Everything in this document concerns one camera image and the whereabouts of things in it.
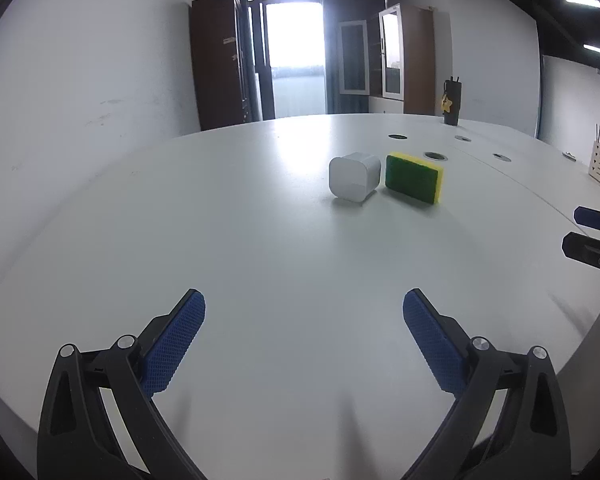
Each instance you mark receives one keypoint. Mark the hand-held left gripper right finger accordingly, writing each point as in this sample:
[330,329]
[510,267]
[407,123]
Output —
[430,345]

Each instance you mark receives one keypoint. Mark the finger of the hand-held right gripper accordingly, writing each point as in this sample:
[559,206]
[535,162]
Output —
[592,217]
[587,249]

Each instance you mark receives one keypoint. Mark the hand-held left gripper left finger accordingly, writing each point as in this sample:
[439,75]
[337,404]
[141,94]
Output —
[177,345]

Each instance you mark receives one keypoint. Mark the green and yellow sponge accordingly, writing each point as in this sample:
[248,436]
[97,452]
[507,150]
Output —
[412,177]

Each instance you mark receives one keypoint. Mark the black tumbler with star charm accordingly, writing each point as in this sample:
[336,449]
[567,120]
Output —
[451,102]

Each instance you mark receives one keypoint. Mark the white plastic cup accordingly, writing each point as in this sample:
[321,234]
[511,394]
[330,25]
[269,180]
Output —
[352,177]

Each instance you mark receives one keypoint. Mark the brown glass-door cabinet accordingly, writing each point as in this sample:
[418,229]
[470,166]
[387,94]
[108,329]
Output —
[417,60]

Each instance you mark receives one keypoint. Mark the dark brown tall cabinet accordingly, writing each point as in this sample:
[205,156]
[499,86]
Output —
[215,60]

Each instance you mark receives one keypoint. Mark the glass balcony door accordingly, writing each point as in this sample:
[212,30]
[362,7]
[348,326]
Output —
[297,60]

